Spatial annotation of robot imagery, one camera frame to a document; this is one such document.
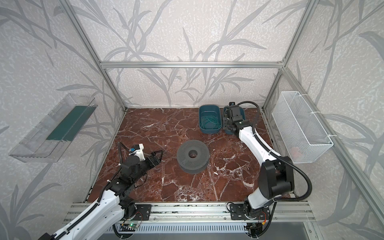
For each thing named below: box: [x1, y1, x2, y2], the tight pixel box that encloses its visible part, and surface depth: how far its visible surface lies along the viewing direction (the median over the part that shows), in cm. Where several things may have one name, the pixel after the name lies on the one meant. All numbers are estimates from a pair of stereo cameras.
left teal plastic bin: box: [199, 104, 223, 134], surface depth 114 cm
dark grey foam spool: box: [176, 139, 210, 174], surface depth 88 cm
